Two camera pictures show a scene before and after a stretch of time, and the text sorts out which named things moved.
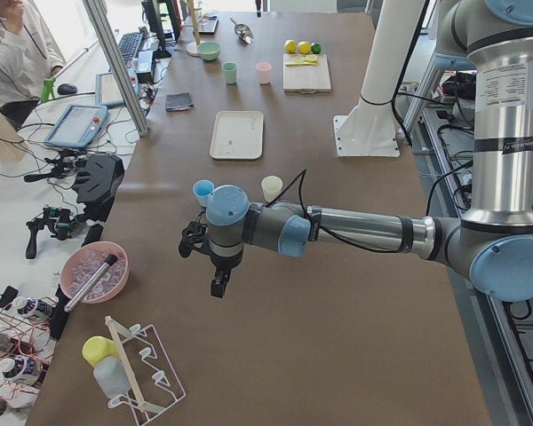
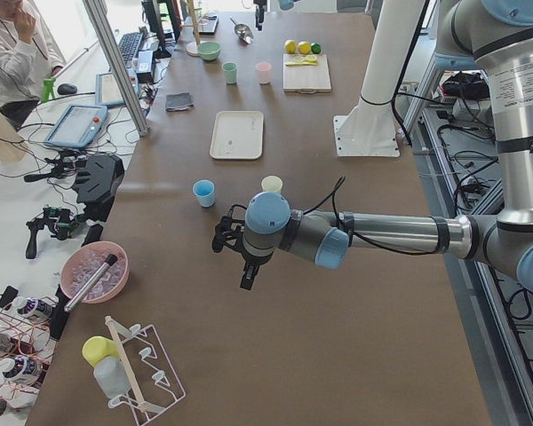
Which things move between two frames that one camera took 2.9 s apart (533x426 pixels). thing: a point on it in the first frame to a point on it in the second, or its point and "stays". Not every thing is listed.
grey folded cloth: [178, 101] stays
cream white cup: [271, 186] stays
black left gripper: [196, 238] to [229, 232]
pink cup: [264, 70] stays
